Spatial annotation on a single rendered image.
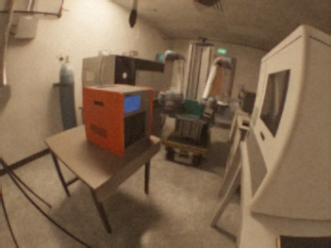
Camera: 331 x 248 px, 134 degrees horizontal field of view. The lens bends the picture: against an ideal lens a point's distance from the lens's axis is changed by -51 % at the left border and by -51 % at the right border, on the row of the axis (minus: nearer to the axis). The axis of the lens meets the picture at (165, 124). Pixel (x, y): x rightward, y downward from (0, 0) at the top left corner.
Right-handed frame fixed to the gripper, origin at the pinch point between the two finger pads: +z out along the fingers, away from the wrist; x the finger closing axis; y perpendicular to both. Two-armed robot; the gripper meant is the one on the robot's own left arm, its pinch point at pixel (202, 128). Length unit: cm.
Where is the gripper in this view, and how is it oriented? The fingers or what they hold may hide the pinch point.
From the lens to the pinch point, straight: 143.7
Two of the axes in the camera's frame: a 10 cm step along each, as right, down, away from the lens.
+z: -3.7, 9.3, 0.1
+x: 8.7, 3.5, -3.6
